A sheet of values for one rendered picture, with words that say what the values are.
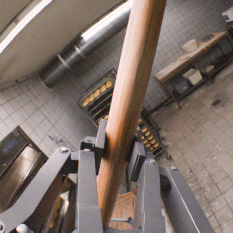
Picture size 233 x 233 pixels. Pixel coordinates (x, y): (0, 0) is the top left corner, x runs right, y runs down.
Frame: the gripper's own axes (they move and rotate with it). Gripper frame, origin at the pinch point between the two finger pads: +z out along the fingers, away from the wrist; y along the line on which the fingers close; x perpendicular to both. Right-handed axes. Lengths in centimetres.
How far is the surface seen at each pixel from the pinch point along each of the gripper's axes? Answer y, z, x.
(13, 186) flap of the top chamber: -66, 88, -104
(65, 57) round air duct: -83, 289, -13
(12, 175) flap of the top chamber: -71, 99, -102
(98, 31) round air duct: -38, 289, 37
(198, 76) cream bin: 206, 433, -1
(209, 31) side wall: 239, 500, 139
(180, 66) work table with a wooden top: 146, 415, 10
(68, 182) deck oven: -29, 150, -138
